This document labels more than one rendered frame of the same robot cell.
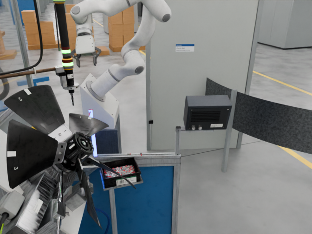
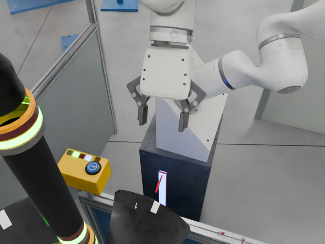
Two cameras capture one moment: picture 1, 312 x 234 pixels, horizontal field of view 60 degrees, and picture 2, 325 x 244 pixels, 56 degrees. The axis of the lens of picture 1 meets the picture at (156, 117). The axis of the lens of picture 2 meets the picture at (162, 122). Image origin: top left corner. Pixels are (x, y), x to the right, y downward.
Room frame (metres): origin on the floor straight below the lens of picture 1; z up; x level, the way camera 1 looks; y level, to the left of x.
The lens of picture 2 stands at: (1.02, 0.22, 1.96)
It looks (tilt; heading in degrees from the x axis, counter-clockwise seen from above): 49 degrees down; 21
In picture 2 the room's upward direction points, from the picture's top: straight up
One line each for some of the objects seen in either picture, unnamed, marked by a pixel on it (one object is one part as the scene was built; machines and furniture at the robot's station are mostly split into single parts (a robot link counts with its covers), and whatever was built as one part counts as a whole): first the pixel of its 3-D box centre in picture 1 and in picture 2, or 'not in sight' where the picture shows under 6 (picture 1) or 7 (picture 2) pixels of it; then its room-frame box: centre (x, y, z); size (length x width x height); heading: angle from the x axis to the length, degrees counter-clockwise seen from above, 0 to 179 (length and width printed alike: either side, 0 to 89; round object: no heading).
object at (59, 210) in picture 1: (59, 210); not in sight; (0.77, 0.36, 1.08); 0.07 x 0.04 x 0.06; 13
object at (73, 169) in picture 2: not in sight; (84, 172); (1.46, 0.68, 1.02); 0.16 x 0.10 x 0.11; 93
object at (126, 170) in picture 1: (120, 173); not in sight; (1.32, 0.21, 0.83); 0.19 x 0.14 x 0.04; 108
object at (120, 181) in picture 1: (120, 172); not in sight; (1.32, 0.21, 0.85); 0.22 x 0.17 x 0.07; 108
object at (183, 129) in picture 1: (194, 129); not in sight; (1.50, -0.24, 1.04); 0.24 x 0.03 x 0.03; 93
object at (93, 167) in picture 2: not in sight; (93, 167); (1.46, 0.64, 1.08); 0.04 x 0.04 x 0.02
